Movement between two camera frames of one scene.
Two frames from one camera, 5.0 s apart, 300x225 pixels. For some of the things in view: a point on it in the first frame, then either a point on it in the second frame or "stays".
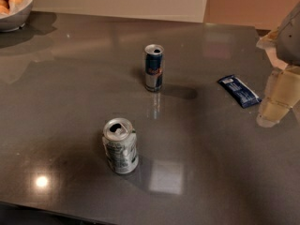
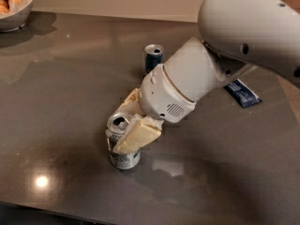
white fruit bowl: x=20 y=10 stays
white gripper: x=291 y=39 -> x=162 y=94
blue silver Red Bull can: x=154 y=67 stays
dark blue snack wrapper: x=241 y=92 stays
